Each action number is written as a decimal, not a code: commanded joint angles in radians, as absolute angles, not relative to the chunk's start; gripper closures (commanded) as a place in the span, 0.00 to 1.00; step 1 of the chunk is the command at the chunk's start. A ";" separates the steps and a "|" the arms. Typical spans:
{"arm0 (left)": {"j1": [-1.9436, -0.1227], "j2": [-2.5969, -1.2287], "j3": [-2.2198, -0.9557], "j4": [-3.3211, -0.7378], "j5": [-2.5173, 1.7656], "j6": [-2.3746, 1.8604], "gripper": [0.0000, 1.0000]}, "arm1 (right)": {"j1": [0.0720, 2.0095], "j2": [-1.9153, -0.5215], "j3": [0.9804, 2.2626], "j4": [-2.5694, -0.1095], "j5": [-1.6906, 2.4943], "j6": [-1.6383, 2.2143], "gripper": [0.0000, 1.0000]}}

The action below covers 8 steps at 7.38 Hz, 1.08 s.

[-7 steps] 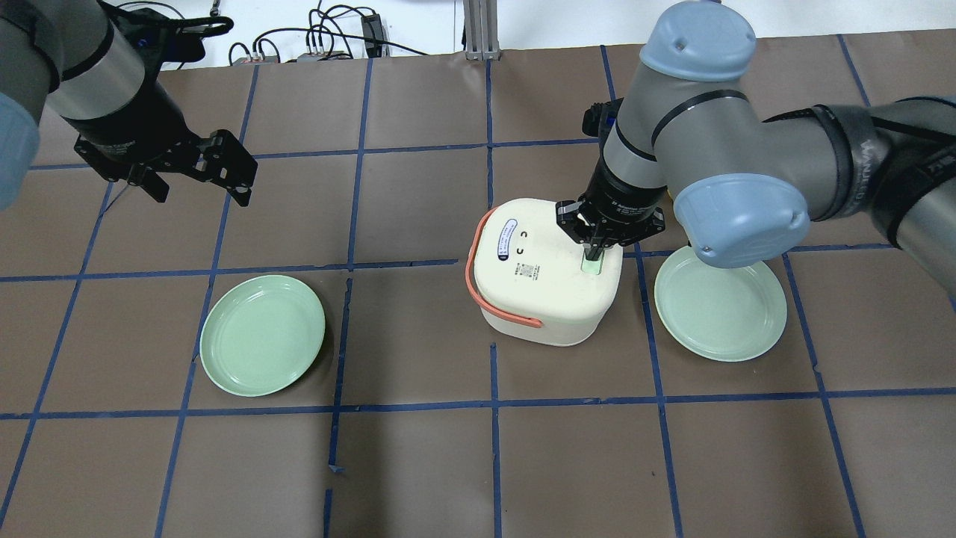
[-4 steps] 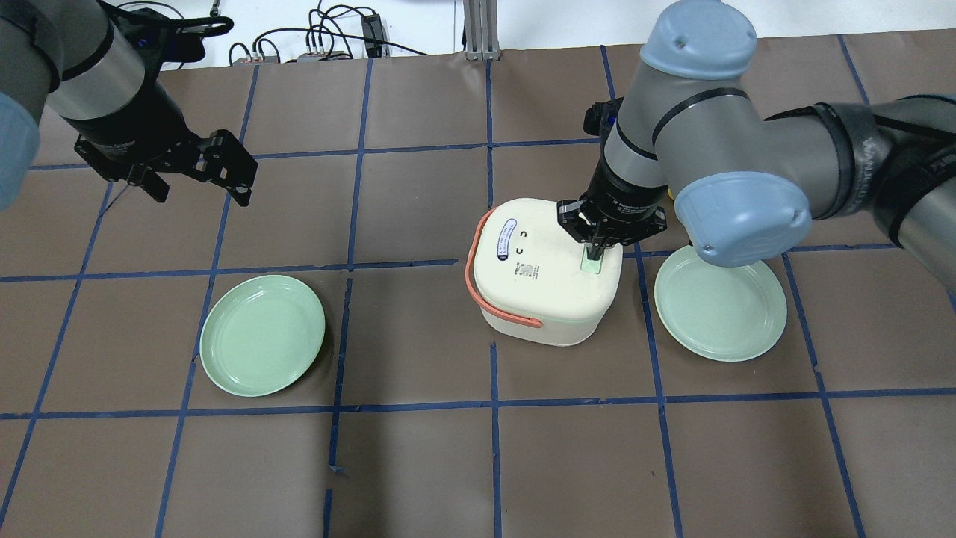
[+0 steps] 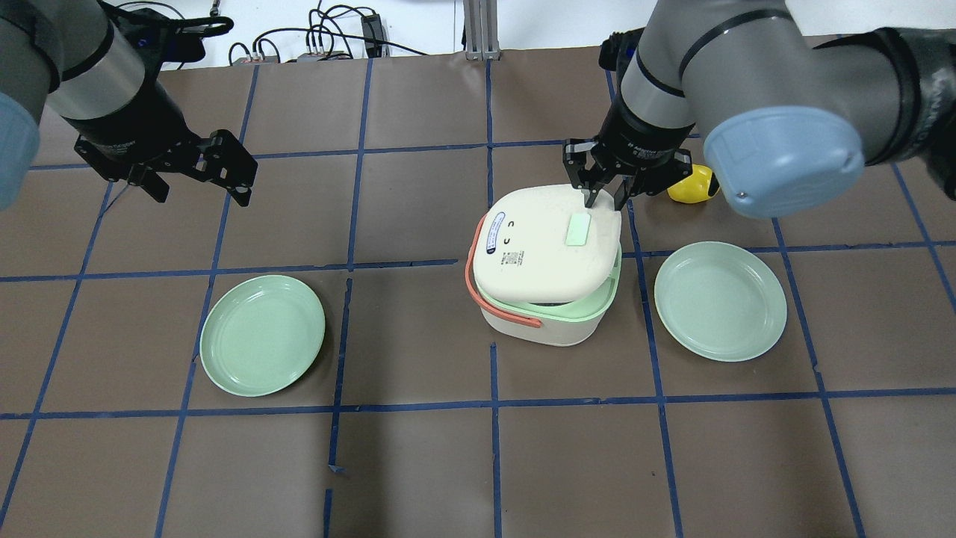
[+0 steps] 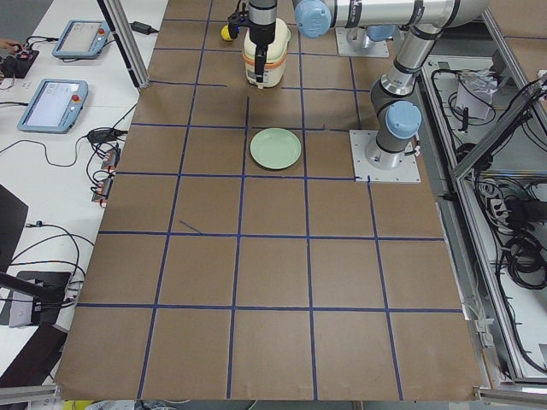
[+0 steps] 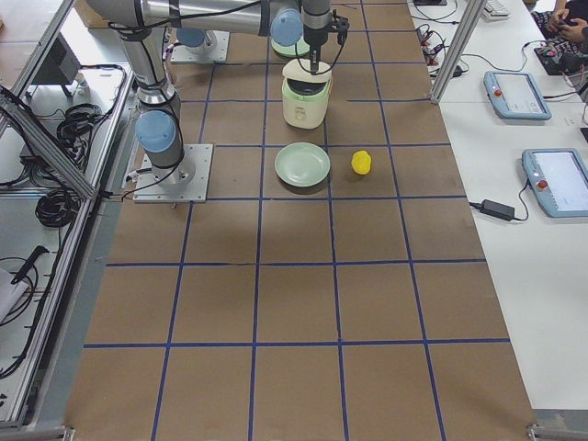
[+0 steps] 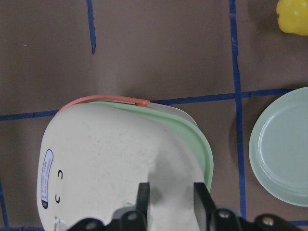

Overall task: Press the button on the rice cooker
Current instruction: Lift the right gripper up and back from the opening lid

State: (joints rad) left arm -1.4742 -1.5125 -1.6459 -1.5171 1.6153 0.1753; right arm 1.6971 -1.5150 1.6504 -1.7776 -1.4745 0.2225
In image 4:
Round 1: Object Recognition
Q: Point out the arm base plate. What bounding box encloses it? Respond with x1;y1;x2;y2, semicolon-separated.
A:
350;130;421;184
335;27;389;58

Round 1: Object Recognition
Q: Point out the black power adapter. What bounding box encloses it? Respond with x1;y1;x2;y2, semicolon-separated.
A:
130;21;158;35

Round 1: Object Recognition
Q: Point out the yellow toy potato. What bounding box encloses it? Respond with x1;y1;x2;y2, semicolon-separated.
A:
221;25;233;42

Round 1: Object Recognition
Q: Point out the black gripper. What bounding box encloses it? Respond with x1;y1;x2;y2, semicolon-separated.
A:
227;2;277;83

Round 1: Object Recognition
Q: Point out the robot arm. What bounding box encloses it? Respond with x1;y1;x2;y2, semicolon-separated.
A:
243;20;423;183
227;1;489;55

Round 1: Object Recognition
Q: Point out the lower teach pendant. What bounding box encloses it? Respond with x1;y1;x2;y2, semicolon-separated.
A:
17;79;88;134

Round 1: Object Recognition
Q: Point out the upper teach pendant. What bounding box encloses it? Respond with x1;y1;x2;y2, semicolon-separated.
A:
52;20;110;59

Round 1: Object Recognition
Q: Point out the white rice cooker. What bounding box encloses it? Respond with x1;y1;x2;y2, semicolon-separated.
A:
243;17;291;89

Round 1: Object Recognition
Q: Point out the black camera stand base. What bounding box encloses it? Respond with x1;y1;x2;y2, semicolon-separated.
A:
1;271;74;328

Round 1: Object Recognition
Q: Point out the aluminium frame post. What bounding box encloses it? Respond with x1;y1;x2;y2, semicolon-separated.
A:
97;0;150;90

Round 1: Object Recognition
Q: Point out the green plate far side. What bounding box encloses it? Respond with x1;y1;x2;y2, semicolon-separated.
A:
250;128;302;170

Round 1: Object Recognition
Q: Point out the teach pendant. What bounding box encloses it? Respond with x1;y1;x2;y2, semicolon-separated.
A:
17;79;88;134
52;20;110;59

